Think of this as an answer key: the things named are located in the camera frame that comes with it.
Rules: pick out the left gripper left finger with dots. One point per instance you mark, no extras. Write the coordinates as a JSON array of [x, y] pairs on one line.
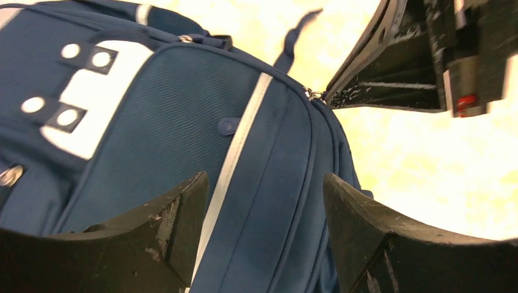
[[151, 248]]

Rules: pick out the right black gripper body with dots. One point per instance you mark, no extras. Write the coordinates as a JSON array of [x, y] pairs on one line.
[[471, 42]]

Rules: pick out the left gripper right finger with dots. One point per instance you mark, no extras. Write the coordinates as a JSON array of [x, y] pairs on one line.
[[378, 249]]

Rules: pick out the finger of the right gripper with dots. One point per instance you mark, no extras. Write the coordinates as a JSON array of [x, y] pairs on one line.
[[391, 65]]

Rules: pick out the navy blue student backpack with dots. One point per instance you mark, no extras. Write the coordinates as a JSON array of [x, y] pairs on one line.
[[106, 105]]

